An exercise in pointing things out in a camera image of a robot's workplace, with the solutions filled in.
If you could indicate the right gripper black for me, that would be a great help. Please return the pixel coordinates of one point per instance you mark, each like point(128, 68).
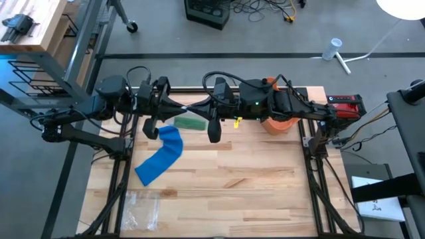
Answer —
point(225, 108)

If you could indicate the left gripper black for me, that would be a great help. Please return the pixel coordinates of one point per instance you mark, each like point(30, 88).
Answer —
point(156, 106)

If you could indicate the green elastic bandage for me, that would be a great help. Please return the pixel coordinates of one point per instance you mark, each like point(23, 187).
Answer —
point(191, 123)

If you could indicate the blue elastic bandage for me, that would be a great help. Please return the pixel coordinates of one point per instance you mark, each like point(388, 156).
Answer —
point(164, 156)

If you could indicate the clear plastic zip bag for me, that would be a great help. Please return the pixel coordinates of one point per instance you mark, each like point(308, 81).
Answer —
point(141, 210)

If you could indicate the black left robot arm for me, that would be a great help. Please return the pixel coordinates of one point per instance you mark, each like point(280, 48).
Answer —
point(113, 87)

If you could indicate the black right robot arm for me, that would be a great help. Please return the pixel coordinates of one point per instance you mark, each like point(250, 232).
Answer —
point(289, 103)

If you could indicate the orange plastic bin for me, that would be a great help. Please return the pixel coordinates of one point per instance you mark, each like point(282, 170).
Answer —
point(279, 127)

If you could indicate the black caster wheel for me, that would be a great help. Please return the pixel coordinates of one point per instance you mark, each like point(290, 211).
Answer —
point(132, 27)

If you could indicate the black equipment box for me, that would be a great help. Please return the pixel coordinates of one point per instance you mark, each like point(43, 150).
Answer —
point(206, 16)

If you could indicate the wooden workbench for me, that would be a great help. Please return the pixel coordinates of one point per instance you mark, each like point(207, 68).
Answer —
point(81, 43)

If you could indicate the white cylinder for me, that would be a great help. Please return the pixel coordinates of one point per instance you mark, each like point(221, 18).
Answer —
point(332, 49)

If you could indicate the red and black toolbox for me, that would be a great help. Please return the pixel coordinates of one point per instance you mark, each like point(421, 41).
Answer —
point(347, 108)

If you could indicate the white lamp stand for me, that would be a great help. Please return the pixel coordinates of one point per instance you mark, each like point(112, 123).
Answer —
point(342, 63)

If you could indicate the wooden side table top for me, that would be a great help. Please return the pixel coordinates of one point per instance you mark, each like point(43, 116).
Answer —
point(40, 26)

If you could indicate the grey box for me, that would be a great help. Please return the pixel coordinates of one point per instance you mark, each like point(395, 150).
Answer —
point(362, 171)

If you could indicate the black device on side table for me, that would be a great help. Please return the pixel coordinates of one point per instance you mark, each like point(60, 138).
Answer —
point(18, 25)

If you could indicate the white paper sheet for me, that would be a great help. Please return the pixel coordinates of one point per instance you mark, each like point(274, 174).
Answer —
point(382, 207)

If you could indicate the black cart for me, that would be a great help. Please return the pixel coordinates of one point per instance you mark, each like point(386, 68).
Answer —
point(411, 132)

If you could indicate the white lamp shade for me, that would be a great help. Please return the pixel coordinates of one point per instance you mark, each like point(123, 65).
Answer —
point(401, 8)

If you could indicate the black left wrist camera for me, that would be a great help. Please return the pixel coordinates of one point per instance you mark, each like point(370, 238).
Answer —
point(145, 93)

